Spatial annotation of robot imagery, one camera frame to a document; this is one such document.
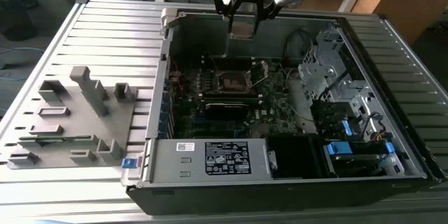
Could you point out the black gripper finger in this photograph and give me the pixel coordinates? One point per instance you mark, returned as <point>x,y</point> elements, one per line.
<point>267,14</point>
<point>224,11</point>

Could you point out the square silver CPU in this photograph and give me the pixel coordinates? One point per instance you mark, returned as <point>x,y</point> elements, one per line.
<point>243,31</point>

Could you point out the CPU socket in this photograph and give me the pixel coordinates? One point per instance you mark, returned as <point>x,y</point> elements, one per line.
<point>232,81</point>

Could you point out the RAM slot black clips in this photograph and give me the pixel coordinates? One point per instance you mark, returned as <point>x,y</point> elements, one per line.
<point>231,93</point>
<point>231,99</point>

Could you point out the blue expansion slot retainer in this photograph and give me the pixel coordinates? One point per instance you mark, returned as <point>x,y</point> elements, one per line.
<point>165,108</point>

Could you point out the perforated metal drive cage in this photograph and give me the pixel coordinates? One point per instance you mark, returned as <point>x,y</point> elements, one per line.
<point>313,70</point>

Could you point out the green motherboard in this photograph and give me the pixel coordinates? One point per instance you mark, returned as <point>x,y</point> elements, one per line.
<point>276,106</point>

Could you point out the black graphics card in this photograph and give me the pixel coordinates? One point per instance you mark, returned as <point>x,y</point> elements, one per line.
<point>227,112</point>

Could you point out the grey chipset heatsink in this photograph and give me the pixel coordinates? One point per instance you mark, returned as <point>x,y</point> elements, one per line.
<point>260,129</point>

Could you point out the blue disk carrier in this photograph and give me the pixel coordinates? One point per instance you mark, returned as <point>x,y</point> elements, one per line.
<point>347,128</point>
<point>337,148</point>

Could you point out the black waste bin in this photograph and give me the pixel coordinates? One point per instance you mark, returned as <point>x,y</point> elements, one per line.
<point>19,30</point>

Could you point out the silver power supply unit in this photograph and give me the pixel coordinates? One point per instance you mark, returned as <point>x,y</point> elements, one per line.
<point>168,161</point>

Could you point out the grey parts rack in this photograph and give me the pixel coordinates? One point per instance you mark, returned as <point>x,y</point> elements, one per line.
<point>80,127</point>

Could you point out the black hard disk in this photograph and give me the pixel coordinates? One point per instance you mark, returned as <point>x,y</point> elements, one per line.
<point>353,159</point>

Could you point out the blue case latch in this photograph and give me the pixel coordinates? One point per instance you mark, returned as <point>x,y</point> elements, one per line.
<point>128,163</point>

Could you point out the green RAM stick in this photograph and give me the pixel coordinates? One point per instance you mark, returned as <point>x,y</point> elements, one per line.
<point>75,138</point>

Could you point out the black PC case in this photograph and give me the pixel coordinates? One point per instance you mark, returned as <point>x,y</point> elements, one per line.
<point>244,200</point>

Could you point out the black drive bay bracket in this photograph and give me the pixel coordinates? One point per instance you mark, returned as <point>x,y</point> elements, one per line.
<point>328,113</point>

